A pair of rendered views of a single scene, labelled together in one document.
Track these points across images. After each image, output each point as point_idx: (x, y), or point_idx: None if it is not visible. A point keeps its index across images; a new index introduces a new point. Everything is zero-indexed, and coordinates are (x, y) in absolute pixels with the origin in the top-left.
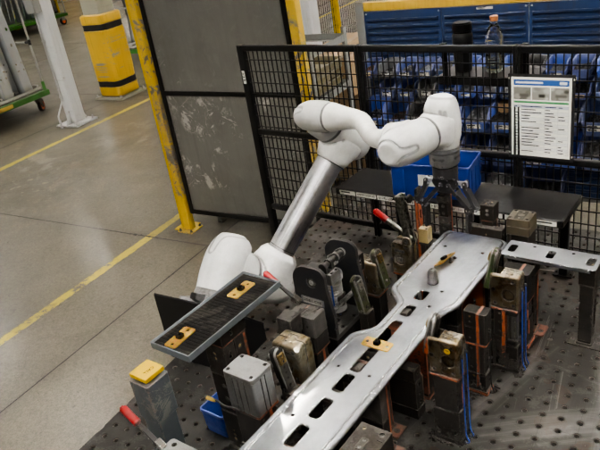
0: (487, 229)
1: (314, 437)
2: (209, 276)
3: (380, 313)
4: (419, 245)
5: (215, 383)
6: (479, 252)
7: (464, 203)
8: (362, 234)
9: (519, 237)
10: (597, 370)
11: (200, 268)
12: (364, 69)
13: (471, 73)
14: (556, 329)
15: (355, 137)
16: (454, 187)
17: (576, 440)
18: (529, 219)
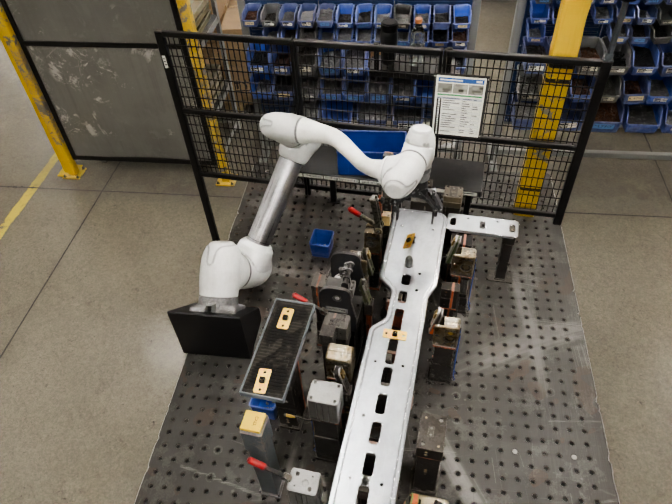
0: (426, 203)
1: (390, 431)
2: (215, 286)
3: None
4: None
5: None
6: (430, 228)
7: (432, 204)
8: (293, 194)
9: (452, 209)
10: (514, 300)
11: (201, 278)
12: (298, 60)
13: (398, 66)
14: (477, 268)
15: None
16: (424, 194)
17: (519, 360)
18: (460, 195)
